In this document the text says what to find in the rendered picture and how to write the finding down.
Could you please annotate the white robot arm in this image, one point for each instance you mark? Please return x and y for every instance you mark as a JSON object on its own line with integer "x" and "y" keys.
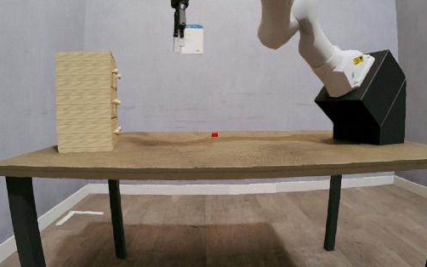
{"x": 339, "y": 71}

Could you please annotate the light wood chest of drawers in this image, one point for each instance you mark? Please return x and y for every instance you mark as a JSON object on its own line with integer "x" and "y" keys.
{"x": 83, "y": 101}

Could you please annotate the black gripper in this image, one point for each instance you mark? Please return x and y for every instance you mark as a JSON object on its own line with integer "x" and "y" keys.
{"x": 179, "y": 17}

